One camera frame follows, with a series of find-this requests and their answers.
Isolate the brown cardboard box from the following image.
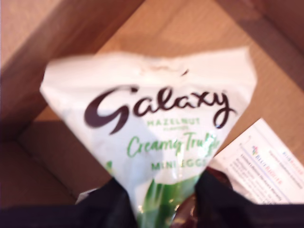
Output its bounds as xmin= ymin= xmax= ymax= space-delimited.
xmin=0 ymin=0 xmax=304 ymax=209

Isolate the white green Galaxy bag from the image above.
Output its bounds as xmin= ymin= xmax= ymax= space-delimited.
xmin=39 ymin=46 xmax=258 ymax=228

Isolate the white printed leaflet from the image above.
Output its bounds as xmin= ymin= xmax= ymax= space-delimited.
xmin=210 ymin=118 xmax=304 ymax=205

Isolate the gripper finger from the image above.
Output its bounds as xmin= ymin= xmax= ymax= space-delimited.
xmin=77 ymin=178 xmax=140 ymax=228
xmin=196 ymin=171 xmax=254 ymax=228

